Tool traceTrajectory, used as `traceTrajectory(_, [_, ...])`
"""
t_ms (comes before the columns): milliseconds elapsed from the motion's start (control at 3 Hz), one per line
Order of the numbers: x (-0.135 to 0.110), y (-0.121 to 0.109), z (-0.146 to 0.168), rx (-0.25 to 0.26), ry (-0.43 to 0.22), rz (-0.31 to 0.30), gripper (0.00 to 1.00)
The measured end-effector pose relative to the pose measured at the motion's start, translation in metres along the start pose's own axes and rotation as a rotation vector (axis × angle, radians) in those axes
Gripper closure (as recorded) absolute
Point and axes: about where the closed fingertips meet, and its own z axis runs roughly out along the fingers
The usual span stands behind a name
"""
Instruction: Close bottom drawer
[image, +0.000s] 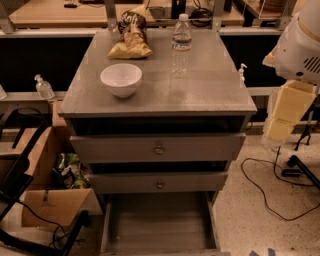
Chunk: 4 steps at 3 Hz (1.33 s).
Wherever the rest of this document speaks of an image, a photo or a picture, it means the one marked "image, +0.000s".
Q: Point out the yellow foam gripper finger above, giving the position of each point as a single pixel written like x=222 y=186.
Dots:
x=276 y=131
x=293 y=100

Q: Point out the grey bottom drawer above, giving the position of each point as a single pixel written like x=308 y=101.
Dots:
x=160 y=224

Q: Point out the grey drawer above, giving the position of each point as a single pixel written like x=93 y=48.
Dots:
x=160 y=224
x=112 y=149
x=157 y=182

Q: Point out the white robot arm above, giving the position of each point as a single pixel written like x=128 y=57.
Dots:
x=296 y=58

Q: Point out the grey middle drawer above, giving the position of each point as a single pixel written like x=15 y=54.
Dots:
x=157 y=182

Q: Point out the grey wooden drawer cabinet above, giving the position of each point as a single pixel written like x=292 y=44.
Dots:
x=210 y=100

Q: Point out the grey top drawer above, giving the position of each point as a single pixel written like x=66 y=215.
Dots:
x=112 y=149

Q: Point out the black tripod leg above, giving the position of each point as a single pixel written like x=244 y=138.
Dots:
x=295 y=161

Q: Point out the black power adapter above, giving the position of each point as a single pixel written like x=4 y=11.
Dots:
x=291 y=173

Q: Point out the small white pump bottle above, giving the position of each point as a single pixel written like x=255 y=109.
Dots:
x=241 y=70

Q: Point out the clear plastic water bottle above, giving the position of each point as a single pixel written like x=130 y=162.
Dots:
x=181 y=46

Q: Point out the white ceramic bowl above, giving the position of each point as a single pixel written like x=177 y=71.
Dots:
x=121 y=80

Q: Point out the yellow chip bag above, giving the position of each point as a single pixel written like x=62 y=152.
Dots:
x=132 y=43

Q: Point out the green snack bags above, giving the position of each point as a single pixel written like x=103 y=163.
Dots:
x=68 y=173

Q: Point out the brown cardboard box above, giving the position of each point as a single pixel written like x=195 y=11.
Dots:
x=44 y=196

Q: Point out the clear sanitizer pump bottle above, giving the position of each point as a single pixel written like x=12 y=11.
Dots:
x=43 y=87

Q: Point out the wooden background desk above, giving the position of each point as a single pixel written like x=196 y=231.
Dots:
x=53 y=14

